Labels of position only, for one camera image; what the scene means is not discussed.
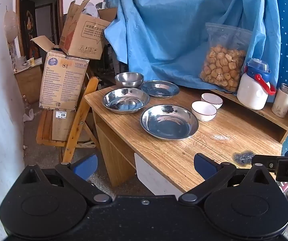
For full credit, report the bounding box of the white desk drawer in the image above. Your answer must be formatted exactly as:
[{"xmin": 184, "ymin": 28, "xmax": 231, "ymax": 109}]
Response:
[{"xmin": 134, "ymin": 153, "xmax": 184, "ymax": 196}]

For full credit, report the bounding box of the plain cardboard box white label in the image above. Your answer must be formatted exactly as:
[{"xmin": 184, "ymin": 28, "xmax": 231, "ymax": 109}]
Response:
[{"xmin": 52, "ymin": 109, "xmax": 84, "ymax": 141}]

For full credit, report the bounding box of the small wooden cabinet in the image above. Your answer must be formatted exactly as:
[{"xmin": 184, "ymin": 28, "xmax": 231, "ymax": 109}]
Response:
[{"xmin": 14, "ymin": 58, "xmax": 44, "ymax": 104}]

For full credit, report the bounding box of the white round hanging ornament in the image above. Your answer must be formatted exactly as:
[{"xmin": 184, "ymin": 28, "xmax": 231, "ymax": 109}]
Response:
[{"xmin": 4, "ymin": 10, "xmax": 18, "ymax": 42}]

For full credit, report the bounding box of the white ceramic bowl red rim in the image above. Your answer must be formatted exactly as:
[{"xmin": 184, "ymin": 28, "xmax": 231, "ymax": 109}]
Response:
[
  {"xmin": 201, "ymin": 93, "xmax": 224, "ymax": 109},
  {"xmin": 191, "ymin": 101, "xmax": 217, "ymax": 122}
]

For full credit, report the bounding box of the wooden folding chair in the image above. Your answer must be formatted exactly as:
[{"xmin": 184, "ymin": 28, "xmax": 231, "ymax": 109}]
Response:
[{"xmin": 36, "ymin": 77, "xmax": 102, "ymax": 164}]

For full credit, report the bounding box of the stainless steel plate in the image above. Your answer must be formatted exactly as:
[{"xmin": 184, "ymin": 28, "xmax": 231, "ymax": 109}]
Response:
[
  {"xmin": 102, "ymin": 88, "xmax": 151, "ymax": 115},
  {"xmin": 140, "ymin": 105, "xmax": 199, "ymax": 140},
  {"xmin": 140, "ymin": 80, "xmax": 180, "ymax": 98}
]

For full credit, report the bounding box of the wooden door frame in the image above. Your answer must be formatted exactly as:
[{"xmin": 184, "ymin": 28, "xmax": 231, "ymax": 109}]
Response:
[{"xmin": 16, "ymin": 0, "xmax": 65, "ymax": 63}]

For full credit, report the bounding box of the cardboard box blue print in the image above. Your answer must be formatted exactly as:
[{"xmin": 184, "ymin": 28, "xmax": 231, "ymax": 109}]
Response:
[{"xmin": 31, "ymin": 35, "xmax": 90, "ymax": 111}]

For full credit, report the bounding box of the white jug blue lid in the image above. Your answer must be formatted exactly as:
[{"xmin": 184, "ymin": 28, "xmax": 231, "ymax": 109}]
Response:
[{"xmin": 236, "ymin": 58, "xmax": 277, "ymax": 110}]

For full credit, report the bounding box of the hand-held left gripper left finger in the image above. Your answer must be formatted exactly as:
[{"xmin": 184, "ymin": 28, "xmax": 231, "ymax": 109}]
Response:
[{"xmin": 21, "ymin": 154, "xmax": 113, "ymax": 205}]

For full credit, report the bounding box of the stainless steel bowl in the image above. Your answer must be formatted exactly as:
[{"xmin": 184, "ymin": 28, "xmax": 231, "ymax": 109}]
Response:
[{"xmin": 114, "ymin": 72, "xmax": 144, "ymax": 89}]

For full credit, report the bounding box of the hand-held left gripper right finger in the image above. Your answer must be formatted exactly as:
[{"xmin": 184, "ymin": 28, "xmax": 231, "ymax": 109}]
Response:
[{"xmin": 178, "ymin": 153, "xmax": 271, "ymax": 205}]

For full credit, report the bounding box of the light blue cloth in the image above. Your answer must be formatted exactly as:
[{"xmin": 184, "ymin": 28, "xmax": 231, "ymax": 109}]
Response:
[{"xmin": 104, "ymin": 0, "xmax": 282, "ymax": 91}]

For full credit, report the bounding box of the crumpled white bag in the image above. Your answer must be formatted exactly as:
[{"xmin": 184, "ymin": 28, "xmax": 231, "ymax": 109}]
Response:
[{"xmin": 24, "ymin": 108, "xmax": 35, "ymax": 122}]

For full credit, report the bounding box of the clear bag of snacks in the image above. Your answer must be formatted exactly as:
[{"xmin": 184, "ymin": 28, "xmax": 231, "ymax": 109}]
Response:
[{"xmin": 199, "ymin": 22, "xmax": 253, "ymax": 92}]

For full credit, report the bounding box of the wooden desk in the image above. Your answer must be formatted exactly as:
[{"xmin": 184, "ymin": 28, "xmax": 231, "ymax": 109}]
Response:
[{"xmin": 84, "ymin": 80, "xmax": 288, "ymax": 197}]

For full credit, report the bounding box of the dark wall poster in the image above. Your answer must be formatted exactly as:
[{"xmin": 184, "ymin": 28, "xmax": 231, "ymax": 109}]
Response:
[{"xmin": 20, "ymin": 0, "xmax": 38, "ymax": 59}]

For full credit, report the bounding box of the cream thermos flask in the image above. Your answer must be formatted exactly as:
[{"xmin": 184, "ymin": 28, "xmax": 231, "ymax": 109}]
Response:
[{"xmin": 271, "ymin": 83, "xmax": 288, "ymax": 118}]

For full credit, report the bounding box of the open brown cardboard box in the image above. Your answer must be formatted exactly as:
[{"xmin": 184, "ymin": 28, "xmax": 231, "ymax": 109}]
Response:
[{"xmin": 59, "ymin": 0, "xmax": 118, "ymax": 61}]

